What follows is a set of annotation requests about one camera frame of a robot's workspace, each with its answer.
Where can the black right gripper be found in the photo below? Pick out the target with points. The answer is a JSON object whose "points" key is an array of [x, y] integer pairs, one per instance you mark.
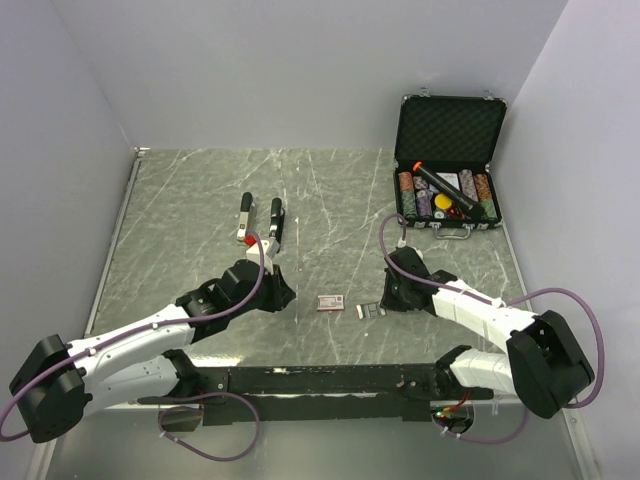
{"points": [[388, 301]]}

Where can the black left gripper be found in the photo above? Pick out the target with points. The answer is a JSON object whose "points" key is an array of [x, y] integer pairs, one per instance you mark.
{"points": [[280, 292]]}

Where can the red white staple box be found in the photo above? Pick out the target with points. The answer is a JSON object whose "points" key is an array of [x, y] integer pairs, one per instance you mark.
{"points": [[330, 303]]}

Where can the beige and black stapler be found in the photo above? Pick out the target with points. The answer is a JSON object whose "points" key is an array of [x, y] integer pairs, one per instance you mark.
{"points": [[246, 216]]}

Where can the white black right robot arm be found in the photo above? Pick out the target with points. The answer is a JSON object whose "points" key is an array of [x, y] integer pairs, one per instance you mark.
{"points": [[538, 360]]}

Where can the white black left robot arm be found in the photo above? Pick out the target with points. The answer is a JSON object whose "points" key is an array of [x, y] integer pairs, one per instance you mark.
{"points": [[59, 383]]}

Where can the yellow round chip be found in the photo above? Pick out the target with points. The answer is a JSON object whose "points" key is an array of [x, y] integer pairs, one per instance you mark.
{"points": [[442, 202]]}

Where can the black tube with orange cap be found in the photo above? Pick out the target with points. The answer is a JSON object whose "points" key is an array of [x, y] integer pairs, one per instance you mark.
{"points": [[467, 205]]}

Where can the black poker chip case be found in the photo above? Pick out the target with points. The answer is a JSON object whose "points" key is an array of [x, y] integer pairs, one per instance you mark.
{"points": [[456, 138]]}

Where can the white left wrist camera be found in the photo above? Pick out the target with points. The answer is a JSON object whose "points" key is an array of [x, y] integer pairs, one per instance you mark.
{"points": [[262, 251]]}

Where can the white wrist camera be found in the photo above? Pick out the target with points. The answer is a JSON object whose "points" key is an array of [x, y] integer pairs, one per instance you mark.
{"points": [[403, 244], [262, 251]]}

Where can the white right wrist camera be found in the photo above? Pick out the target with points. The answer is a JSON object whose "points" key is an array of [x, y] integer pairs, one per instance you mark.
{"points": [[403, 244]]}

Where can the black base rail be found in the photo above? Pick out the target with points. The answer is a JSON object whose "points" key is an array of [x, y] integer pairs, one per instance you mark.
{"points": [[303, 393]]}

